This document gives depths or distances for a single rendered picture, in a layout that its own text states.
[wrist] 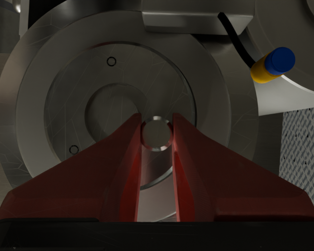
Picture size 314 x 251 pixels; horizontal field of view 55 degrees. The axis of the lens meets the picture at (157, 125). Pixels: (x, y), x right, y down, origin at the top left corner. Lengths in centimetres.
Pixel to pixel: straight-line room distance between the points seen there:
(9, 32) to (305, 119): 346
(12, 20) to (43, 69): 355
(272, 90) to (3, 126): 16
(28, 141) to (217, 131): 10
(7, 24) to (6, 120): 349
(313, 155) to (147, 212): 23
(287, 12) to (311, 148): 19
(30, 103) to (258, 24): 13
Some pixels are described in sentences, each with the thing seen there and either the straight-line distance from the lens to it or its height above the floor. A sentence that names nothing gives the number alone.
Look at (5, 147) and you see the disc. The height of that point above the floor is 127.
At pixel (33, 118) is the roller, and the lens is 17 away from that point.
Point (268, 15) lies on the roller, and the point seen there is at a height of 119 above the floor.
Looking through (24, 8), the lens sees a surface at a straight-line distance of 20.
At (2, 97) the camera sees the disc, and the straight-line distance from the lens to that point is 19.
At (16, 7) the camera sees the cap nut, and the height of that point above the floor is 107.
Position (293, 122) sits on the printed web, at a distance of 40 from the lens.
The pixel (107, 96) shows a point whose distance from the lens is 15.
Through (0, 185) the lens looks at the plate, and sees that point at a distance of 57.
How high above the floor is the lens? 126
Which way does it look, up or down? 1 degrees down
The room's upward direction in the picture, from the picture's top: 177 degrees counter-clockwise
